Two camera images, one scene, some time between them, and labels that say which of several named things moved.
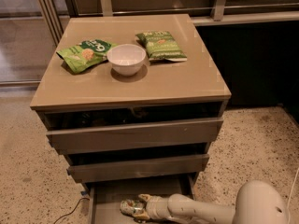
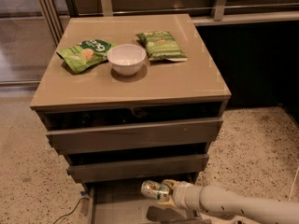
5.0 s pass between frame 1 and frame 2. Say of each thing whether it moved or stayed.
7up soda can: moved
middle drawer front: stayed
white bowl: stayed
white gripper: moved
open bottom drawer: stayed
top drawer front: stayed
